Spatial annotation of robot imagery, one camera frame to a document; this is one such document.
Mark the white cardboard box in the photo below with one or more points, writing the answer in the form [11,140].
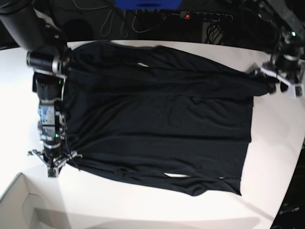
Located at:
[16,208]

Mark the black power strip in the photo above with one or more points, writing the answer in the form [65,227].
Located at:
[204,16]

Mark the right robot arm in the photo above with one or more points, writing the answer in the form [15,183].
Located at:
[49,56]

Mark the dark navy t-shirt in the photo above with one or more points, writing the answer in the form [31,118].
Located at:
[159,117]

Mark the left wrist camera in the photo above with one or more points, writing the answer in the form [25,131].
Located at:
[297,90]

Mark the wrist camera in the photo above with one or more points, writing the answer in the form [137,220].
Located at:
[297,90]
[52,172]

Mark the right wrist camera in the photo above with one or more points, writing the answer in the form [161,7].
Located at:
[52,172]

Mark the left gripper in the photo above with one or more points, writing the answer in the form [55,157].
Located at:
[286,74]

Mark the blue plastic bin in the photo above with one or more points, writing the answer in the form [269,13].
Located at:
[148,4]

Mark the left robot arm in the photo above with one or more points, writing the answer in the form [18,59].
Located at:
[290,44]

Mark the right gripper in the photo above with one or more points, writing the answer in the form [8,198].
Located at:
[54,162]

